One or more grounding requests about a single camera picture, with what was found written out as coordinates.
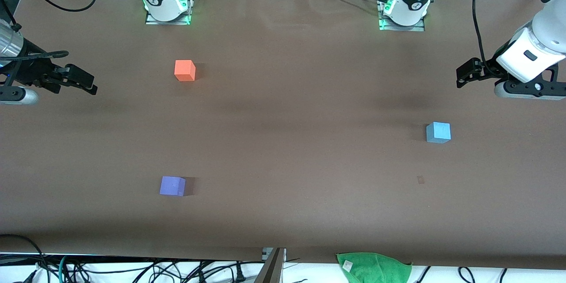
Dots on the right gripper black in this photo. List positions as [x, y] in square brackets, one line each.
[32, 72]

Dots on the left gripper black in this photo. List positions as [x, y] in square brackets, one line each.
[485, 70]

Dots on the light blue block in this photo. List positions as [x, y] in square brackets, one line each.
[437, 132]

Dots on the orange block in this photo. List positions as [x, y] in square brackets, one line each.
[183, 70]

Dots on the purple block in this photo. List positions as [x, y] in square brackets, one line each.
[171, 186]

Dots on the brown table cover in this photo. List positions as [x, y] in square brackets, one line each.
[283, 163]

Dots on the green cloth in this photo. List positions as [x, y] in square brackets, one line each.
[376, 269]

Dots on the black power plug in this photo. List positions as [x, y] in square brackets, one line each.
[239, 275]

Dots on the grey metal bar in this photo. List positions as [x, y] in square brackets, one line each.
[272, 269]

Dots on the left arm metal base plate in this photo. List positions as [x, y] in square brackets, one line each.
[418, 28]

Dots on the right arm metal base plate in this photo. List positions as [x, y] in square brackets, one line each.
[152, 20]

